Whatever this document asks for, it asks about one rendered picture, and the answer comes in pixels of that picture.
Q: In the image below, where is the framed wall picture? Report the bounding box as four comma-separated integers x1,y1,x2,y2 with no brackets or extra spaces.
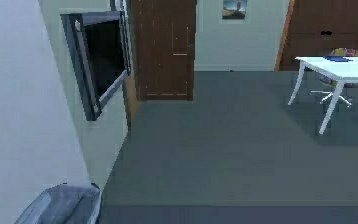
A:
221,0,248,20

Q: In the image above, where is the black wall television set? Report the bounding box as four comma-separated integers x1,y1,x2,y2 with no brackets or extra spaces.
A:
60,10,133,122

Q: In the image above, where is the grey bin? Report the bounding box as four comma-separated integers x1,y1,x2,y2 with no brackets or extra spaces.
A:
14,182,103,224

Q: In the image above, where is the brown wooden cupboard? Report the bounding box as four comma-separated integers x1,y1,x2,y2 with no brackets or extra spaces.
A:
122,0,198,130

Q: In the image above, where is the colourful swivel chair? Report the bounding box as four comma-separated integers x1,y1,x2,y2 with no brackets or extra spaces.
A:
309,47,357,108

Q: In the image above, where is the blue book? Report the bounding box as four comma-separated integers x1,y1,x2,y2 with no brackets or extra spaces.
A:
322,55,354,63

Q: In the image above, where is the brown room door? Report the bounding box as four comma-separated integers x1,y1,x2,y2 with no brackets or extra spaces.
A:
274,0,358,72

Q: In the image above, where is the white table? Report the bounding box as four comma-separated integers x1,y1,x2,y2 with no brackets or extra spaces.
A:
287,55,358,136

